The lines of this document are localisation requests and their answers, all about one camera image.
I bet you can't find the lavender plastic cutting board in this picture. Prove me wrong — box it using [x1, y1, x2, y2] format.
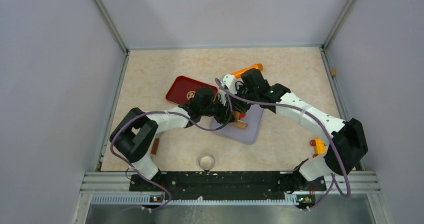
[212, 105, 264, 145]

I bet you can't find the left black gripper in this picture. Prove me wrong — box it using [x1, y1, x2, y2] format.
[200, 95, 237, 124]

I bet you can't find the metal scraper wooden handle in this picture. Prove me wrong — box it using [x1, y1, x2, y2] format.
[150, 132, 163, 159]

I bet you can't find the yellow toy car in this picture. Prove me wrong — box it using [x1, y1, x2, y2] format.
[309, 138, 327, 158]

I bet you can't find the orange-red dough lump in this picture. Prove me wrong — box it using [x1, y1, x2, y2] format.
[233, 111, 246, 120]

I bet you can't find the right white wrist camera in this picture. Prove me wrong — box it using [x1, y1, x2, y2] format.
[220, 74, 238, 94]

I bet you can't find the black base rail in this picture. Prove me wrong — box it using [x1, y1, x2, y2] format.
[129, 171, 327, 202]

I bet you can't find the dark red lacquer tray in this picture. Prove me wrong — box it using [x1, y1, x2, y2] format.
[165, 76, 218, 105]

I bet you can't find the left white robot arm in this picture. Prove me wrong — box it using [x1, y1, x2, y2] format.
[109, 87, 235, 191]

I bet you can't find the orange plastic rolling pin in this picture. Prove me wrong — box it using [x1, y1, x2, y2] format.
[231, 63, 264, 79]

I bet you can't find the wooden double-ended dough roller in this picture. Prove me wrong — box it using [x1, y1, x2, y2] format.
[229, 115, 248, 130]

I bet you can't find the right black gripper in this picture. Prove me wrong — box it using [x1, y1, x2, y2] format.
[225, 84, 258, 115]

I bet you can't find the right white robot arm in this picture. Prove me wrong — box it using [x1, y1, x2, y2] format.
[221, 69, 368, 190]

